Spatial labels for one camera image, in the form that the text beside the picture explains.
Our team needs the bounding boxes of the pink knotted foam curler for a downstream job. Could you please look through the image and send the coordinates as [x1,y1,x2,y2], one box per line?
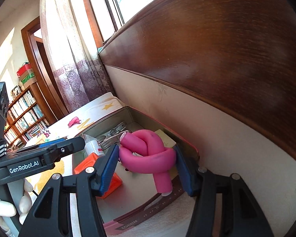
[119,130,176,196]

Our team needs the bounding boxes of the white gloved left hand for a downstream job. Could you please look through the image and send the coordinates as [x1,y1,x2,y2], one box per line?
[0,179,34,236]

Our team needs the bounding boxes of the wooden bookshelf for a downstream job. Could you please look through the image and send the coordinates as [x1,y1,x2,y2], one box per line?
[4,83,56,148]

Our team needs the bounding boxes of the orange embossed block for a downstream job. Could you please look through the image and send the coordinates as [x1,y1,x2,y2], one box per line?
[74,151,122,199]

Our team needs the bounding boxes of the white yellow towel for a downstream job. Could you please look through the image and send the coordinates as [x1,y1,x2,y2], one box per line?
[25,92,125,193]

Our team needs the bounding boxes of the red storage box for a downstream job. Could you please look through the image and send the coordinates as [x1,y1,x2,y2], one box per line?
[82,106,199,236]

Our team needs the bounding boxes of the white small bottle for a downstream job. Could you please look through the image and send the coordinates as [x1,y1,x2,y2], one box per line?
[82,134,104,157]

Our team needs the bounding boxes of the stacked boxes on shelf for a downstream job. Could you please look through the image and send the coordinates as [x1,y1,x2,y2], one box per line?
[16,62,37,90]

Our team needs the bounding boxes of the purple patterned curtain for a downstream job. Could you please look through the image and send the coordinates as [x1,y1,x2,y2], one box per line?
[39,0,113,112]

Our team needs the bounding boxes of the wooden headboard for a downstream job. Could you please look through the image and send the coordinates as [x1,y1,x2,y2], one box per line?
[100,0,296,160]

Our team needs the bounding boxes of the wooden door frame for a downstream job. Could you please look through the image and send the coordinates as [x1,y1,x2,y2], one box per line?
[21,17,68,121]

